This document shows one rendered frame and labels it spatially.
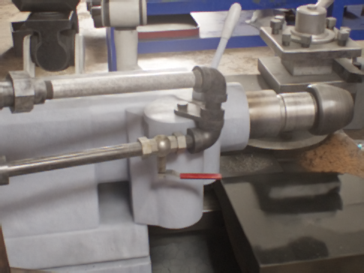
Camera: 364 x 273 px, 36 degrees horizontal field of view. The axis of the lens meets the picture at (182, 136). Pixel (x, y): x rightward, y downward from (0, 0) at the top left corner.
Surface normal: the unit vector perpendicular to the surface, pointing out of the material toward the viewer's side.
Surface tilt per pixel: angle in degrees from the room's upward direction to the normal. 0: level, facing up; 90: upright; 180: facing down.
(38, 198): 70
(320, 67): 90
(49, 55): 90
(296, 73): 90
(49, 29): 90
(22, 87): 56
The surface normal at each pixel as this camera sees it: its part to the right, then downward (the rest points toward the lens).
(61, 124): 0.18, 0.33
